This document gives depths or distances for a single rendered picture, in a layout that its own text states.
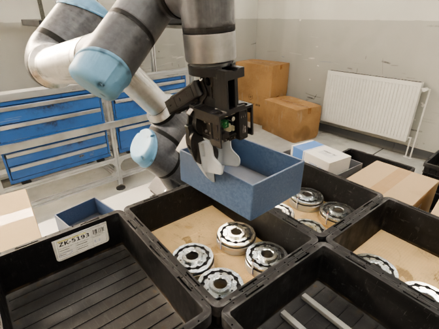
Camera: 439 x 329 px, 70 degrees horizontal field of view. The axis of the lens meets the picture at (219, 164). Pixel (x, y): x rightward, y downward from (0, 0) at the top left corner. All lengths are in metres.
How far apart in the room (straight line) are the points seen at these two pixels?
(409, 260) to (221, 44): 0.71
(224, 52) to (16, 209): 0.76
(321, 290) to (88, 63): 0.64
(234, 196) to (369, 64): 3.49
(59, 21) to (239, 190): 0.56
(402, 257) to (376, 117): 3.00
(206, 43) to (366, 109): 3.50
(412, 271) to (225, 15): 0.72
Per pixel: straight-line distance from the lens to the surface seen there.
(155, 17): 0.49
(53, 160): 2.57
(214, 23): 0.44
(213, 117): 0.45
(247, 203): 0.53
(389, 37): 3.86
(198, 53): 0.45
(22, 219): 0.97
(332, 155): 1.27
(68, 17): 0.85
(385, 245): 0.96
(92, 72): 0.45
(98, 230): 0.84
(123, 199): 1.34
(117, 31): 0.47
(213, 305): 0.59
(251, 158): 0.70
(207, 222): 0.93
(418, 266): 0.93
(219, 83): 0.45
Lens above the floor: 1.38
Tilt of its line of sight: 26 degrees down
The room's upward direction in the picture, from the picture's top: straight up
